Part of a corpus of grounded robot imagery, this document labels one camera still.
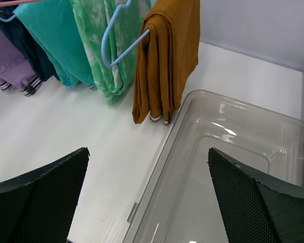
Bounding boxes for clear plastic storage bin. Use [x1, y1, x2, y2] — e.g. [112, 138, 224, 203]
[124, 90, 304, 242]

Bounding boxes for dark navy denim trousers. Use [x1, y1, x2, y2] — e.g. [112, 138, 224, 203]
[0, 18, 59, 81]

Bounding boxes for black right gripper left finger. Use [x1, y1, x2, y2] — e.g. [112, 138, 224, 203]
[0, 147, 90, 242]

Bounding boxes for mustard brown trousers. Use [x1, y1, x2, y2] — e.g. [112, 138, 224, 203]
[132, 0, 201, 124]

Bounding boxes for light blue wire hanger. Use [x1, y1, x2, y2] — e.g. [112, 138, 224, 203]
[101, 1, 151, 68]

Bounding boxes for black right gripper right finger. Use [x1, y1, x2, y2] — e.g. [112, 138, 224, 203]
[208, 147, 304, 242]

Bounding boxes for pink wire hanger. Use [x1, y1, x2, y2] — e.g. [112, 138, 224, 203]
[0, 0, 43, 8]

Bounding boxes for green tie-dye trousers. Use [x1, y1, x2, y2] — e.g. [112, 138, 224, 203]
[70, 1, 151, 105]

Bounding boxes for teal trousers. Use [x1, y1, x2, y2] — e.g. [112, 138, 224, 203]
[13, 0, 97, 90]

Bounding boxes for purple trousers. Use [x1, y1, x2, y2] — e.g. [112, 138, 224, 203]
[0, 30, 42, 97]

